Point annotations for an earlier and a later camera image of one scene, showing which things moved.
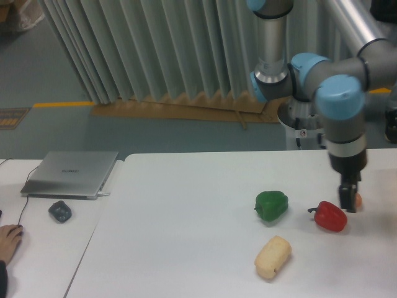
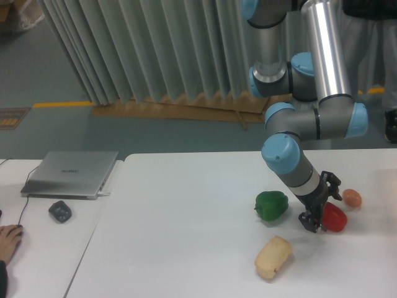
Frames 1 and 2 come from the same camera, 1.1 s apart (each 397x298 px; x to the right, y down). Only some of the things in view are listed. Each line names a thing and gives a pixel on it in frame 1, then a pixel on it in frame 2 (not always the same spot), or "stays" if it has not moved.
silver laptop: [76, 175] stays
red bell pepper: [329, 216] stays
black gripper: [349, 167] -> [329, 184]
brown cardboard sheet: [214, 108] stays
